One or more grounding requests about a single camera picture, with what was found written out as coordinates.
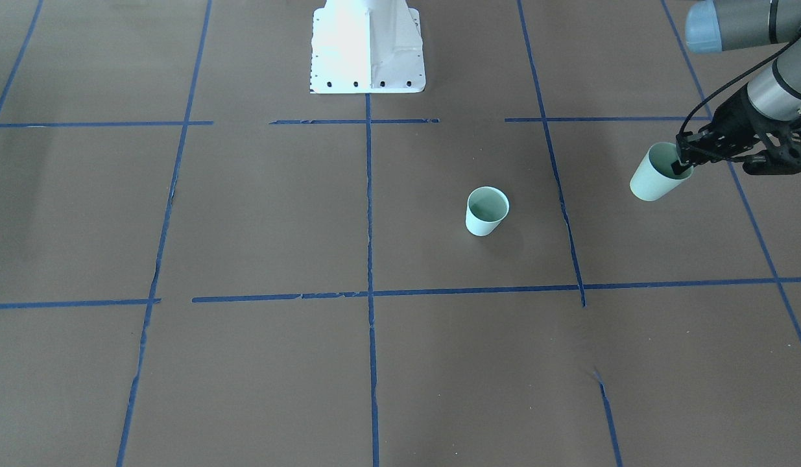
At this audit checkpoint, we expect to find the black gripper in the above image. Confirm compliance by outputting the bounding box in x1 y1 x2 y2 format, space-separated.
670 88 801 176

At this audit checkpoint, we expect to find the mint green cup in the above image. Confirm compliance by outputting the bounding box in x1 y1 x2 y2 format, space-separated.
465 186 510 237
629 142 693 202

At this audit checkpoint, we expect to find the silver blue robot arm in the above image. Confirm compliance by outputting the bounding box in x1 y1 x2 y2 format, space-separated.
672 1 801 176

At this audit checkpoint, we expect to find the mint green cup on table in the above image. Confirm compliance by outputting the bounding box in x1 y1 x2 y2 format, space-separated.
465 186 510 237

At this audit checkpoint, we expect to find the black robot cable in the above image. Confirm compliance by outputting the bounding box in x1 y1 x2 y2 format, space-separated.
678 13 801 137

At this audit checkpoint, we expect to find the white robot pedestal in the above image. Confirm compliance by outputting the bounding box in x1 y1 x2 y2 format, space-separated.
309 1 427 95

